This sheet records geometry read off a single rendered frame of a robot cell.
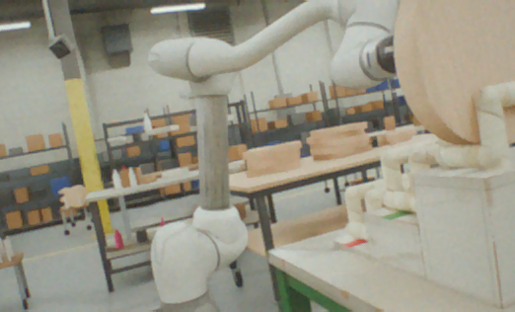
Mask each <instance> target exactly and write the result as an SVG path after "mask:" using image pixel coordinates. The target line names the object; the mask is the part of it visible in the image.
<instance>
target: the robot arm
mask: <svg viewBox="0 0 515 312"><path fill-rule="evenodd" d="M398 3H399V0H309V1H307V2H305V3H303V4H302V5H300V6H299V7H297V9H294V10H292V11H291V12H289V13H288V14H286V15H285V16H284V17H282V19H280V20H277V21H276V22H274V23H273V24H272V25H270V26H269V27H267V28H266V29H265V30H264V31H261V32H260V33H258V34H257V35H255V36H254V37H252V38H251V39H250V40H248V41H247V42H245V43H243V44H238V45H235V46H231V45H230V44H228V43H226V42H224V41H221V40H218V39H209V38H183V39H167V40H163V41H161V42H159V43H157V44H155V45H154V46H153V47H152V49H151V51H150V53H149V65H150V67H151V68H152V69H153V70H155V71H156V72H157V73H159V74H161V75H162V76H165V77H171V78H176V79H184V80H188V81H189V84H190V86H191V89H192V93H193V94H194V95H195V97H196V120H197V143H198V165H199V187H200V207H199V208H198V209H197V210H196V211H195V212H194V214H193V219H192V226H191V225H190V224H187V223H183V222H176V223H172V224H169V225H164V226H162V227H161V228H160V229H158V231H157V232H156V234H155V235H154V237H153V240H152V245H151V256H152V266H153V272H154V277H155V280H156V284H157V288H158V291H159V294H160V299H161V303H159V305H157V306H155V307H153V308H150V309H149V310H148V309H147V310H145V312H220V311H219V308H218V307H217V306H216V304H215V301H214V293H213V291H210V290H209V286H208V280H209V279H210V278H211V276H212V275H213V274H214V273H216V272H218V271H220V270H222V269H223V268H225V267H227V266H228V265H230V264H231V263H232V262H234V261H235V260H237V259H238V258H239V257H240V256H241V255H242V253H243V252H244V250H245V249H246V247H247V245H248V240H249V233H248V230H247V227H246V225H245V224H244V222H243V221H242V220H241V219H240V216H239V213H238V211H237V209H236V208H235V207H234V206H233V205H232V204H230V194H229V163H228V102H227V94H229V93H230V92H231V88H232V84H233V81H234V77H235V76H236V75H237V74H238V72H239V71H240V70H243V69H246V68H248V67H250V66H251V65H253V64H255V63H257V62H258V61H260V60H262V59H265V58H266V57H267V56H268V55H269V54H271V53H272V52H273V51H275V50H276V49H277V48H279V47H280V46H281V45H284V44H285V43H286V42H287V41H289V40H290V39H292V38H293V37H294V36H296V35H297V34H300V32H302V31H303V30H304V29H306V28H307V27H309V26H310V25H312V24H313V23H316V22H318V21H321V20H325V19H332V20H336V21H338V22H339V24H340V25H341V26H342V27H343V28H346V30H345V34H344V40H343V41H342V44H341V46H340V48H339V50H338V51H337V53H336V54H335V56H334V59H333V61H332V63H331V68H330V75H331V79H332V80H333V82H334V83H335V84H336V85H337V86H339V87H343V88H346V89H349V90H362V89H367V88H370V87H375V86H378V85H379V84H380V83H382V82H383V81H385V80H388V79H389V78H393V77H395V76H396V77H397V76H398V72H397V67H396V62H395V49H394V34H391V32H392V29H393V26H394V24H395V21H396V17H397V9H398Z"/></svg>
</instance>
